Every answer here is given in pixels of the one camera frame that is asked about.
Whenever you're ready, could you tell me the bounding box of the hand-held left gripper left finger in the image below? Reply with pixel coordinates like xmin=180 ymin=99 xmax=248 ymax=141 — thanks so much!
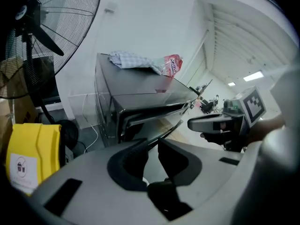
xmin=30 ymin=138 xmax=166 ymax=225

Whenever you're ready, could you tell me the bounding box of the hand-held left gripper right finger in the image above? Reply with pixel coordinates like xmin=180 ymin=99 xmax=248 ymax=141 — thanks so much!
xmin=157 ymin=138 xmax=245 ymax=225

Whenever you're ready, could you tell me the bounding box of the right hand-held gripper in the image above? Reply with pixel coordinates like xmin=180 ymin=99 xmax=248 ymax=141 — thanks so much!
xmin=187 ymin=85 xmax=267 ymax=152

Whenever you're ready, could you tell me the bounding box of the person's right forearm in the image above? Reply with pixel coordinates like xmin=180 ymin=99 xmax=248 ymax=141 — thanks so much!
xmin=246 ymin=116 xmax=286 ymax=148

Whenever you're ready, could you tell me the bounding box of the red detergent bag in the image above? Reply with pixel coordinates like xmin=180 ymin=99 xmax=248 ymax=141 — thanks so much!
xmin=153 ymin=54 xmax=184 ymax=78

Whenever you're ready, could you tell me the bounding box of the person's right hand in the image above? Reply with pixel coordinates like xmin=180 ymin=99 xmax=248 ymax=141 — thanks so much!
xmin=200 ymin=130 xmax=235 ymax=147

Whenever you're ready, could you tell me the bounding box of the cluttered workbench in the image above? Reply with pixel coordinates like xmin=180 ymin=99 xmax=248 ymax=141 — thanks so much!
xmin=189 ymin=78 xmax=221 ymax=114

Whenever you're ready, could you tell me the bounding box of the black washing machine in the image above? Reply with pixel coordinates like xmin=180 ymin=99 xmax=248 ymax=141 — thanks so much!
xmin=94 ymin=52 xmax=200 ymax=148

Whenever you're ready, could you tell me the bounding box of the checked cloth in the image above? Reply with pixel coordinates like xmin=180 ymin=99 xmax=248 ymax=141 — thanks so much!
xmin=108 ymin=51 xmax=163 ymax=76

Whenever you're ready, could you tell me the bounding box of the cardboard box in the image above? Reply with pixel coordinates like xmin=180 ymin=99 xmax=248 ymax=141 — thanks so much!
xmin=0 ymin=57 xmax=38 ymax=136

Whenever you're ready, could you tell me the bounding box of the black screen panel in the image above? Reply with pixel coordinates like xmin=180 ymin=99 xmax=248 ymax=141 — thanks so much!
xmin=30 ymin=55 xmax=61 ymax=105

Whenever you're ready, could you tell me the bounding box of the black cable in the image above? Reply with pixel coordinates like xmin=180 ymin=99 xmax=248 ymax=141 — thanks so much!
xmin=76 ymin=140 xmax=89 ymax=154

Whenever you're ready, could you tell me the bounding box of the white cable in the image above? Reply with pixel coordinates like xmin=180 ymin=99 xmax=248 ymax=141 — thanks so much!
xmin=82 ymin=93 xmax=99 ymax=153

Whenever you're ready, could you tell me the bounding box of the white wall socket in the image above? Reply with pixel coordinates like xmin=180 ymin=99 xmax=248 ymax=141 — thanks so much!
xmin=104 ymin=2 xmax=117 ymax=14

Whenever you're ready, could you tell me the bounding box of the black pedestal fan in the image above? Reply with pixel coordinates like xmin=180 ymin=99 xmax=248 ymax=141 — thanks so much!
xmin=0 ymin=0 xmax=103 ymax=150

